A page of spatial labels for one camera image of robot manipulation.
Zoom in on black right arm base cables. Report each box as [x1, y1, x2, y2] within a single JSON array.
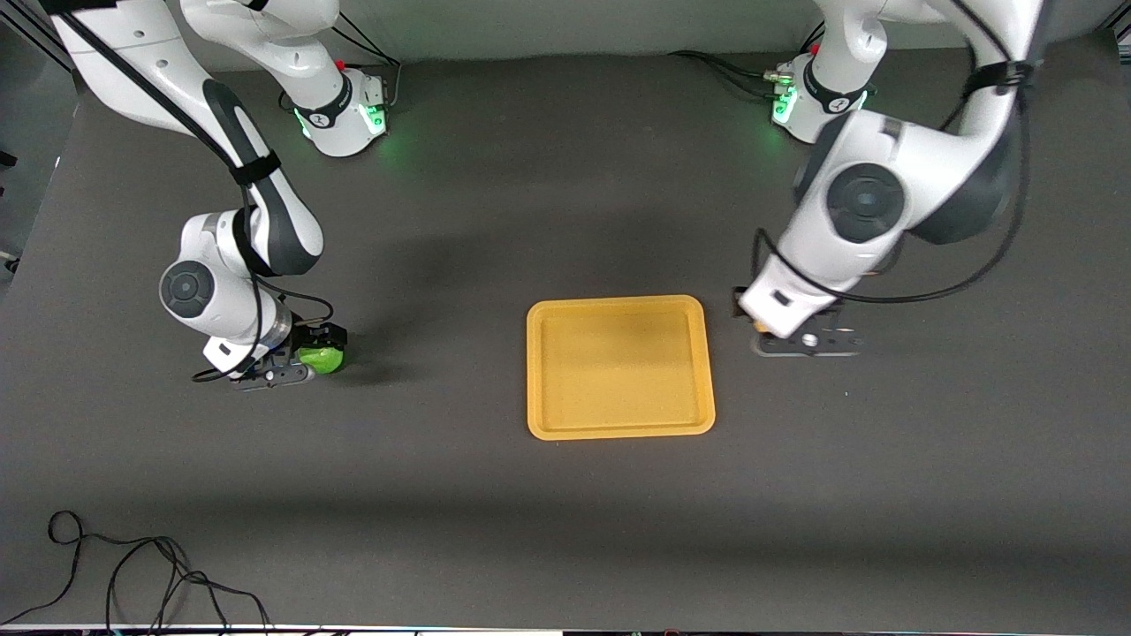
[[323, 16, 405, 111]]

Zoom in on black diagonal frame strut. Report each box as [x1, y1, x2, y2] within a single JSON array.
[[0, 13, 76, 72]]

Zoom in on yellow plastic tray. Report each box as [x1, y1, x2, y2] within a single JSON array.
[[527, 295, 716, 441]]

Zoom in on black arm base cables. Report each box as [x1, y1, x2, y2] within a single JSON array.
[[323, 16, 405, 111], [667, 18, 827, 100]]

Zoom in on dark grey table mat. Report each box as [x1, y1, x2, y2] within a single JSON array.
[[0, 40, 1131, 630]]

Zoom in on thin black loose cable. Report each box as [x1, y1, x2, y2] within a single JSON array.
[[0, 510, 275, 632]]

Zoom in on black left arm base cables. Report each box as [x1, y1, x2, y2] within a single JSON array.
[[667, 18, 827, 100]]

